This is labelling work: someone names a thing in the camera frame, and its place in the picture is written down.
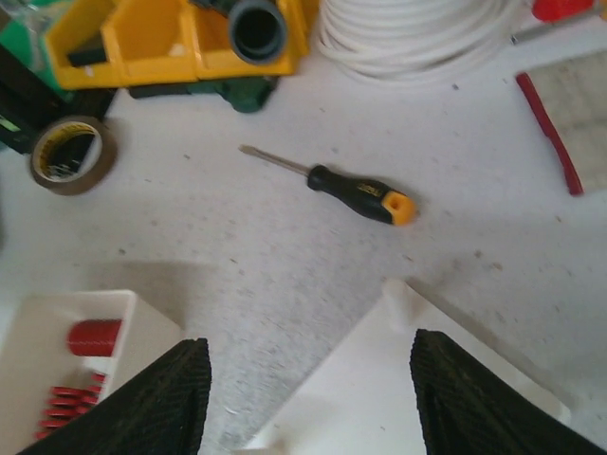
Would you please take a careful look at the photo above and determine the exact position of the white cable spool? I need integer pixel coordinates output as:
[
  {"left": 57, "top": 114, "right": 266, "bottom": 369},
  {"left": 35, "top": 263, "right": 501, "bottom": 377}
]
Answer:
[{"left": 317, "top": 1, "right": 525, "bottom": 89}]

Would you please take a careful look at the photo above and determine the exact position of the black device with label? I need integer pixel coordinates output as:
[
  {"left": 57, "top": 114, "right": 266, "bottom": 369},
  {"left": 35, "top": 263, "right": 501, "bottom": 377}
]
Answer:
[{"left": 1, "top": 46, "right": 64, "bottom": 155}]

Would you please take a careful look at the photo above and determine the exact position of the green storage bin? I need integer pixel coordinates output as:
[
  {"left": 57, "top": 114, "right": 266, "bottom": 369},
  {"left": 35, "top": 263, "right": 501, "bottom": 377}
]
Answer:
[{"left": 1, "top": 20, "right": 73, "bottom": 100}]

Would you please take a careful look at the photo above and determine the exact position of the yellow storage bin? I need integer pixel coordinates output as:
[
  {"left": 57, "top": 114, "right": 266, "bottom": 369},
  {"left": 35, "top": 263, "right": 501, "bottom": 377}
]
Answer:
[{"left": 45, "top": 0, "right": 319, "bottom": 90}]

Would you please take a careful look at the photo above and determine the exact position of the large red spring in tray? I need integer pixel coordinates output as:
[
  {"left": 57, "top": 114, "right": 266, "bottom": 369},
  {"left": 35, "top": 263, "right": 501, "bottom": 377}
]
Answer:
[{"left": 66, "top": 319, "right": 121, "bottom": 357}]

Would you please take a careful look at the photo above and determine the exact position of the red tape roll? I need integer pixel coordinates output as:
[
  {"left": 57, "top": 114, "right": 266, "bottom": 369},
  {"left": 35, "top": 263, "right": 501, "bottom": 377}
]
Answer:
[{"left": 531, "top": 0, "right": 595, "bottom": 23}]

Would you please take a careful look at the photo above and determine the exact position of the brown packing tape roll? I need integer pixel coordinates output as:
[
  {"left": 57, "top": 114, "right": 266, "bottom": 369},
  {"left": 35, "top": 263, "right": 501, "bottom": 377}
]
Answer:
[{"left": 28, "top": 116, "right": 118, "bottom": 196}]

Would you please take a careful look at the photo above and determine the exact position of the beige work glove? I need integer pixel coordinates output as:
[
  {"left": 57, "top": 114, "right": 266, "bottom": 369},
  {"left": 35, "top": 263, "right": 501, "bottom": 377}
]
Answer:
[{"left": 515, "top": 49, "right": 606, "bottom": 196}]

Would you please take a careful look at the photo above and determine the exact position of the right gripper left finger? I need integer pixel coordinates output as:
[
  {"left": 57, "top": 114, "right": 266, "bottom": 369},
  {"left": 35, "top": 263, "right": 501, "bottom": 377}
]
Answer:
[{"left": 22, "top": 338, "right": 210, "bottom": 455}]

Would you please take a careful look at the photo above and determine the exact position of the small red spring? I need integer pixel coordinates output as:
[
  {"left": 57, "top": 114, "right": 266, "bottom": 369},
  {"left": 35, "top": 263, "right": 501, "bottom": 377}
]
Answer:
[{"left": 34, "top": 373, "right": 106, "bottom": 440}]

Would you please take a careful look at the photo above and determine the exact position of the grey pipe fitting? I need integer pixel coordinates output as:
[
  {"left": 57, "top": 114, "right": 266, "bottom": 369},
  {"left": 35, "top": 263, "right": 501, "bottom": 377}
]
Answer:
[{"left": 192, "top": 0, "right": 287, "bottom": 64}]

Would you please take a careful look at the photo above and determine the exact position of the white peg base plate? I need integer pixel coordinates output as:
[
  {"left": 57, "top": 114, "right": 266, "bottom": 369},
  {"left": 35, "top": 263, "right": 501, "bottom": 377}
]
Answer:
[{"left": 240, "top": 278, "right": 573, "bottom": 454}]

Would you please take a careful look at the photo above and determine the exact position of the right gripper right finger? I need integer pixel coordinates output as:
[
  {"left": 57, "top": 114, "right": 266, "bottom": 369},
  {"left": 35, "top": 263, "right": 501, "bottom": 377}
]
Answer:
[{"left": 410, "top": 329, "right": 606, "bottom": 455}]

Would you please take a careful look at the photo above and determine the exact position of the black orange screwdriver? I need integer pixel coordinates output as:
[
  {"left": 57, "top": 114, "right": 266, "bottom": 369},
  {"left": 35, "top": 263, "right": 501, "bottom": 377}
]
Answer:
[{"left": 239, "top": 145, "right": 417, "bottom": 226}]

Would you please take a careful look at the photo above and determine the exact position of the white spring tray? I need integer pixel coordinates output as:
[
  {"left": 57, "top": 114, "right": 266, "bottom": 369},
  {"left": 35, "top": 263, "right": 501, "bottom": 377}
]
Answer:
[{"left": 1, "top": 290, "right": 182, "bottom": 454}]

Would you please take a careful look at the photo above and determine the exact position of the small yellow black screwdriver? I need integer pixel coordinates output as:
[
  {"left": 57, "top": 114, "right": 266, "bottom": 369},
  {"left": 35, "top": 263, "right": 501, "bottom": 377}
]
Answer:
[{"left": 510, "top": 9, "right": 606, "bottom": 46}]

